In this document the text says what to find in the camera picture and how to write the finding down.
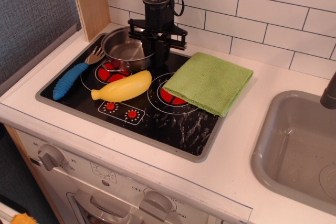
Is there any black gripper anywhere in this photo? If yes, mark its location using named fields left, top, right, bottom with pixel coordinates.
left=128, top=0, right=187, bottom=68

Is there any silver metal pot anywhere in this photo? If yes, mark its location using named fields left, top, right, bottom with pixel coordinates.
left=101, top=27, right=152, bottom=72

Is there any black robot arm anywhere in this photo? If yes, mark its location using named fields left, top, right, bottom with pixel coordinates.
left=128, top=0, right=187, bottom=67

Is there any green cloth napkin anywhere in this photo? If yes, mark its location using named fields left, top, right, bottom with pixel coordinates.
left=163, top=52, right=254, bottom=118

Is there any yellow plastic banana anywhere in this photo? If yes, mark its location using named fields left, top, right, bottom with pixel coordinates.
left=91, top=70, right=152, bottom=102

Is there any black toy stovetop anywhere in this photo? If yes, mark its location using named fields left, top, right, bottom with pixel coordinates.
left=36, top=35, right=224, bottom=162

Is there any grey timer knob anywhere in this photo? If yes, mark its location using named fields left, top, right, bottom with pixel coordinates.
left=38, top=144, right=65, bottom=171

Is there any grey oven knob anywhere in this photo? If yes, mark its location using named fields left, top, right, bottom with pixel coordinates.
left=139, top=191, right=173, bottom=222

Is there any grey plastic sink basin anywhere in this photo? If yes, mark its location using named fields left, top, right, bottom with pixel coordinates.
left=251, top=90, right=335, bottom=215

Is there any grey faucet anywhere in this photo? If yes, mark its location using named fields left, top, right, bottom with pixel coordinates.
left=320, top=72, right=336, bottom=110

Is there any yellow object at corner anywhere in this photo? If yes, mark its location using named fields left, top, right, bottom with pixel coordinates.
left=10, top=214, right=37, bottom=224

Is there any wooden side post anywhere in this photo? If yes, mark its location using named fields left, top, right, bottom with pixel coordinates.
left=75, top=0, right=110, bottom=42

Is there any blue handled toy fork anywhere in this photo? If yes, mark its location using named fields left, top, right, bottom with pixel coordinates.
left=52, top=46, right=105, bottom=100

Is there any oven door handle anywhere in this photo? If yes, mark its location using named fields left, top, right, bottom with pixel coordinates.
left=73, top=190, right=143, bottom=223

